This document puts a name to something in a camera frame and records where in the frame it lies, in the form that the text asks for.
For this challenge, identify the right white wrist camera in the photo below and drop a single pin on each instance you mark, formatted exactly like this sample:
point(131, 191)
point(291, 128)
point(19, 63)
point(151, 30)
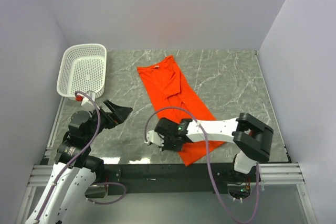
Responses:
point(152, 137)

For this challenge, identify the white perforated plastic basket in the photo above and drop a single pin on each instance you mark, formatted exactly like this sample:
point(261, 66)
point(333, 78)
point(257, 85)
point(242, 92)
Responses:
point(83, 68)

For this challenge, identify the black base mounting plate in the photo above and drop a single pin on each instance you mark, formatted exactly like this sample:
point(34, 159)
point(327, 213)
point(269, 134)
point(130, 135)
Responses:
point(174, 178)

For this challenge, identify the aluminium frame rail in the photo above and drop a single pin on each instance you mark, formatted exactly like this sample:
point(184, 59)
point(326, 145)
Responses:
point(266, 174)

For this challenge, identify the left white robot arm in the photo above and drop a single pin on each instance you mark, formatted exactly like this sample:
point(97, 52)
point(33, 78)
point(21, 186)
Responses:
point(74, 169)

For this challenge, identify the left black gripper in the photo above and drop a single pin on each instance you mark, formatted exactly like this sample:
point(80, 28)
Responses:
point(119, 113)

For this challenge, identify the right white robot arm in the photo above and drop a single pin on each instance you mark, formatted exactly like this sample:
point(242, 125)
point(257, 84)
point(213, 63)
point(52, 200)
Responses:
point(249, 134)

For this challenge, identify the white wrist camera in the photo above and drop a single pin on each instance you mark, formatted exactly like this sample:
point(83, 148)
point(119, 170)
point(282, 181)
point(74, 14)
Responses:
point(85, 102)
point(152, 137)

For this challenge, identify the orange t shirt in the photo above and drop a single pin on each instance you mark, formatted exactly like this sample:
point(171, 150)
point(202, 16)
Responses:
point(167, 86)

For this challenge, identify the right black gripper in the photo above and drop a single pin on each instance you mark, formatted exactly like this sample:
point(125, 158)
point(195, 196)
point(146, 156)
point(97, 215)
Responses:
point(166, 147)

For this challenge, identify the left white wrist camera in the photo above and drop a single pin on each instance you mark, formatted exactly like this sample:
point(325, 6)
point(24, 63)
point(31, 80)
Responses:
point(85, 102)

